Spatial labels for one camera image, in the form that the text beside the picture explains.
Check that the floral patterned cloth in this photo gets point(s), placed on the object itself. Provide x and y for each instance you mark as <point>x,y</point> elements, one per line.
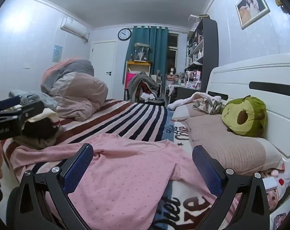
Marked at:
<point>207,105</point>

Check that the round wall clock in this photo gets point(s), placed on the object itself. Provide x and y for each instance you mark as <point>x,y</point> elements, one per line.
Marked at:
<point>124,34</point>

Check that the white door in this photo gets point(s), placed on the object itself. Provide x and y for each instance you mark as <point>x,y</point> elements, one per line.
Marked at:
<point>103,67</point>

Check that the white air conditioner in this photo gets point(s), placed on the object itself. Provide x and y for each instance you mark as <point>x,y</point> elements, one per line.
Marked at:
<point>74,27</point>

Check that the small white box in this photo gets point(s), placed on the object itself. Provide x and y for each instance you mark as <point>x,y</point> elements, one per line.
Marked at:
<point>270,184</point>

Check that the pile of clothes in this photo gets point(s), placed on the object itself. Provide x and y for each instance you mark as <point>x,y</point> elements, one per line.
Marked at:
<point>75,91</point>

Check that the striped printed blanket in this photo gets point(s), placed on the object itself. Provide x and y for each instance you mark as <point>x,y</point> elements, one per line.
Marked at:
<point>135,115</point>

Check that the dark tall bookcase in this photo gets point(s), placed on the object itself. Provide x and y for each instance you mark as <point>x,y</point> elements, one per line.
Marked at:
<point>210,52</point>

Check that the magenta box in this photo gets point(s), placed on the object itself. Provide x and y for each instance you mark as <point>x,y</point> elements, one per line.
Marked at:
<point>130,79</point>

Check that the yellow shelf unit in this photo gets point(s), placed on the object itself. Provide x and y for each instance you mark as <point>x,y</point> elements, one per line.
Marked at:
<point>139,64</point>

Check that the pink patterned sheet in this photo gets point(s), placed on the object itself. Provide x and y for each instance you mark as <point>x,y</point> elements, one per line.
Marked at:
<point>285,184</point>

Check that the beige ribbed pillow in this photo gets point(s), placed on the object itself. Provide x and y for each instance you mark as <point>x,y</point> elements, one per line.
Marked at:
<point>226,146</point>

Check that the teal curtain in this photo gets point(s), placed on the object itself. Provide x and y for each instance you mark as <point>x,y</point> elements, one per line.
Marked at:
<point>156,52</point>

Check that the pink dotted garment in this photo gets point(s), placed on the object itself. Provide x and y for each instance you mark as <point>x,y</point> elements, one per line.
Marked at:
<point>125,172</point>

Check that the small white beige pillow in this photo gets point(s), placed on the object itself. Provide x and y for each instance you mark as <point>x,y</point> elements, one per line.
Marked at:
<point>183,111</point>

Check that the green avocado plush toy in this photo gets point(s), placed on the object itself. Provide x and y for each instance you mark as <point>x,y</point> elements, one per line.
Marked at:
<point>245,116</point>

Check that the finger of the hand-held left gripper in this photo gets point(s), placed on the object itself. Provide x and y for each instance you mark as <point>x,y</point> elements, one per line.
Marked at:
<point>31,110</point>
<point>8,102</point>

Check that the cream cloth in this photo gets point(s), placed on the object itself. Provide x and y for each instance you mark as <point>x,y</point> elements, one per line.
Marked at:
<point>49,116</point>

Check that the grey clothes pile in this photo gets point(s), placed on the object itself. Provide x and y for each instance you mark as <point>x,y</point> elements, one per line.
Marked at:
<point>143,82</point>

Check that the white fluffy cloth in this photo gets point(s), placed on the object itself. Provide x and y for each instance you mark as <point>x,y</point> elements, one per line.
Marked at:
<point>180,101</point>

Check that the window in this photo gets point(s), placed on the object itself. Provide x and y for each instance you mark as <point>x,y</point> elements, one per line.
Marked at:
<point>172,50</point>

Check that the framed wall picture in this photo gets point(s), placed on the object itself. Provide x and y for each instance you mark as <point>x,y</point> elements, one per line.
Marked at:
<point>252,6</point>

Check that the grey blue cloth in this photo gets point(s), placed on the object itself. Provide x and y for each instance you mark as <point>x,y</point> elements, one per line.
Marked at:
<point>39,98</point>

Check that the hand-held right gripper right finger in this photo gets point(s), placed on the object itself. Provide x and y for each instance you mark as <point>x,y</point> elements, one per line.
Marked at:
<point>207,170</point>

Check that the brown cloth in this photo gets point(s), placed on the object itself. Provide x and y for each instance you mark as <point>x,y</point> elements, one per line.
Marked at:
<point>42,144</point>

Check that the glass display case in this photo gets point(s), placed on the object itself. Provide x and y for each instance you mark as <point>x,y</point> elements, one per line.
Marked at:
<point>141,52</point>

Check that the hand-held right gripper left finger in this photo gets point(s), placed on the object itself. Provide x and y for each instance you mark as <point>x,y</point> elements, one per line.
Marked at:
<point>78,167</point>

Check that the dark cluttered desk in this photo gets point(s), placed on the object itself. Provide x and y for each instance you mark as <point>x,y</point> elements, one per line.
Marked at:
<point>183,91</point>

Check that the white bed headboard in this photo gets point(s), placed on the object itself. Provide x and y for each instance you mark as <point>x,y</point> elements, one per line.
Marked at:
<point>243,76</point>

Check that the dark cloth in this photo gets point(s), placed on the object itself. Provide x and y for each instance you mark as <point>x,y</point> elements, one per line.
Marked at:
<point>39,129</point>

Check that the small blue wall poster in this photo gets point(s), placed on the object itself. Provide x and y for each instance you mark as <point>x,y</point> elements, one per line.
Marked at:
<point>58,53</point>

